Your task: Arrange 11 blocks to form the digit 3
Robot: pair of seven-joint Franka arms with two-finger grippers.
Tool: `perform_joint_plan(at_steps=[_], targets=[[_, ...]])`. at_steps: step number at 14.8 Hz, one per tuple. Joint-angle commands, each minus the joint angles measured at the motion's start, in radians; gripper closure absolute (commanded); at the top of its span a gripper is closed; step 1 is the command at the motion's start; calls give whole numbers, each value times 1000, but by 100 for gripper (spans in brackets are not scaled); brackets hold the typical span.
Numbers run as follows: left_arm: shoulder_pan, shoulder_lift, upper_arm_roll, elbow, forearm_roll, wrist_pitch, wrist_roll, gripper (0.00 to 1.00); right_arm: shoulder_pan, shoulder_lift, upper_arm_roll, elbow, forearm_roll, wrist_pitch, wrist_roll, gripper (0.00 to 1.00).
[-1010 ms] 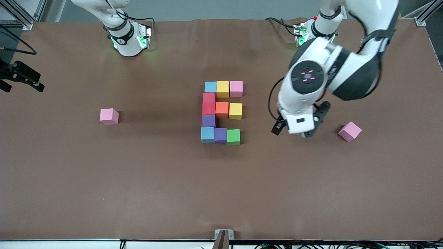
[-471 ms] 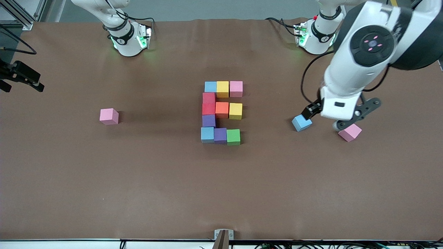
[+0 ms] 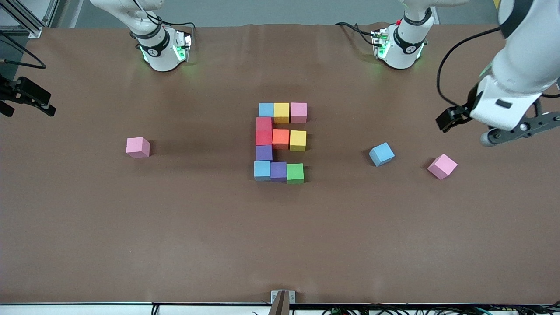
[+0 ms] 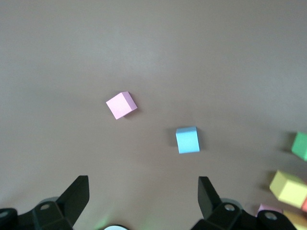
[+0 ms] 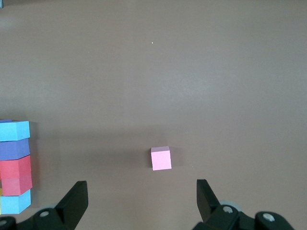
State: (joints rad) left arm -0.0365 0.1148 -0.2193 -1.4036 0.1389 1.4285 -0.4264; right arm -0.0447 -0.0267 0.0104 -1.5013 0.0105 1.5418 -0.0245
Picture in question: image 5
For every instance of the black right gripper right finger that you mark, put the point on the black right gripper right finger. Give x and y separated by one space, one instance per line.
208 206

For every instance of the red foam cube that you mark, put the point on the red foam cube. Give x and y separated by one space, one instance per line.
18 185
15 167

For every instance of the blue foam cube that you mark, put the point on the blue foam cube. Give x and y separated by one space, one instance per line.
13 131
15 203

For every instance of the purple foam cube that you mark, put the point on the purple foam cube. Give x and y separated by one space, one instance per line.
14 149
5 121

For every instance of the yellow foam cube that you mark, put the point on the yellow foam cube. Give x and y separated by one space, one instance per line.
0 191

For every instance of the pink foam cube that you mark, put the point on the pink foam cube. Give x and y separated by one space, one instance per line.
161 160

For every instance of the large table cover mat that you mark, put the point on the large table cover mat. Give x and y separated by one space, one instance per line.
168 83

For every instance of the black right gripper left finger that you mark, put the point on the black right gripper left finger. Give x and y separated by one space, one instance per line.
69 206

